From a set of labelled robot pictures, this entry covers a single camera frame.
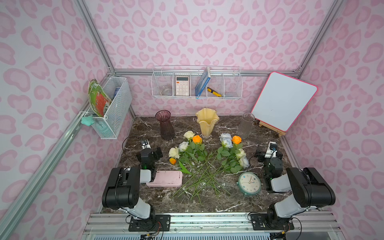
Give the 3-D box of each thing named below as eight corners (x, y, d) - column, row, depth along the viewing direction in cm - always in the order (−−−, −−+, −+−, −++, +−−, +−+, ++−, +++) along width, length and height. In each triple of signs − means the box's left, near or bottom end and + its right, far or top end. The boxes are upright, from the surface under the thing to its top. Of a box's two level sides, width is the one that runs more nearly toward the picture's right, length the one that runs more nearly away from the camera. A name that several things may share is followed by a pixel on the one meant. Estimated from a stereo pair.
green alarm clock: (239, 195, 83) (240, 193, 81) (235, 173, 91) (236, 171, 89) (262, 195, 83) (264, 193, 81) (256, 173, 91) (258, 171, 89)
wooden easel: (257, 126, 116) (259, 122, 112) (258, 124, 117) (260, 120, 113) (282, 138, 108) (285, 134, 105) (284, 136, 109) (286, 132, 106)
